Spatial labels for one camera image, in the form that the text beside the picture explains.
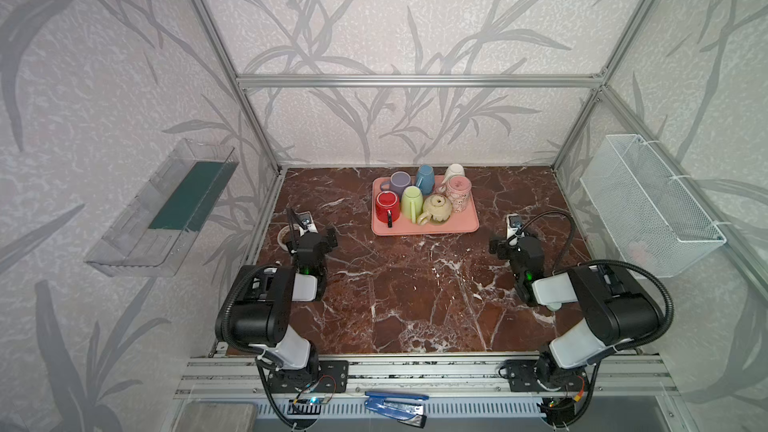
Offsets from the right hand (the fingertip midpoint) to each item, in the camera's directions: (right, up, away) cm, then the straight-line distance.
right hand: (510, 221), depth 94 cm
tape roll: (-76, -4, +7) cm, 76 cm away
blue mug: (-26, +14, +11) cm, 32 cm away
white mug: (-16, +17, +13) cm, 27 cm away
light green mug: (-31, +6, +4) cm, 32 cm away
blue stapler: (-34, -41, -26) cm, 59 cm away
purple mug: (-36, +13, +13) cm, 41 cm away
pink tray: (-15, -1, +9) cm, 17 cm away
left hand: (-62, +1, -1) cm, 62 cm away
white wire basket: (+20, +3, -30) cm, 36 cm away
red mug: (-40, +4, +5) cm, 40 cm away
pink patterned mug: (-16, +10, +5) cm, 19 cm away
